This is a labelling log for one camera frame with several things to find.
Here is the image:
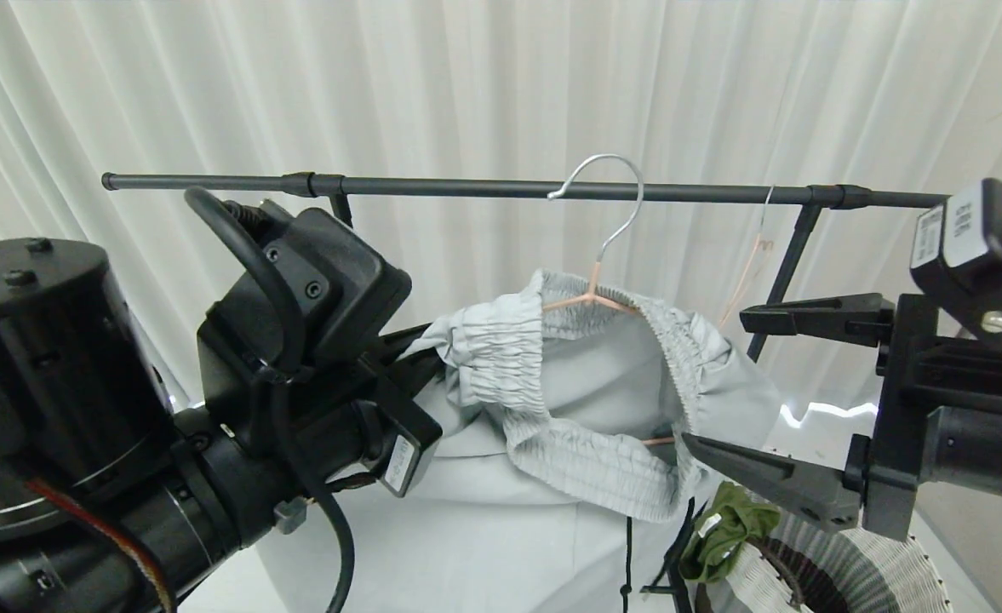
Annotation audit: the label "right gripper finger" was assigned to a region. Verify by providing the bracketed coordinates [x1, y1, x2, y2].
[739, 294, 895, 346]
[681, 434, 866, 533]

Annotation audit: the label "pale grey shorts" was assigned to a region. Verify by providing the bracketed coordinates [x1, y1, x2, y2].
[254, 268, 784, 613]

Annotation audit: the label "black clothes rack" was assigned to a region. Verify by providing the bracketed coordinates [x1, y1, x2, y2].
[100, 170, 951, 613]

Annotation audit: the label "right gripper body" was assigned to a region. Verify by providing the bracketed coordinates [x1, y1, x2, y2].
[845, 294, 1002, 541]

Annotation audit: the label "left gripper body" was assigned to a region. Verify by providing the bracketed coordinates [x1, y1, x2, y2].
[228, 370, 444, 546]

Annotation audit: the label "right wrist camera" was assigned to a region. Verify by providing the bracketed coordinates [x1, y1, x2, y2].
[908, 177, 1002, 418]

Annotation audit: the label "green garment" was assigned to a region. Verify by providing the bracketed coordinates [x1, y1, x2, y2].
[679, 481, 782, 585]

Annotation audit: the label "pink clothes hanger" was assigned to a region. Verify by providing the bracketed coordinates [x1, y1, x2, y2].
[718, 186, 779, 331]
[541, 153, 680, 449]

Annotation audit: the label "white laundry basket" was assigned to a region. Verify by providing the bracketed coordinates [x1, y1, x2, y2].
[693, 509, 954, 613]

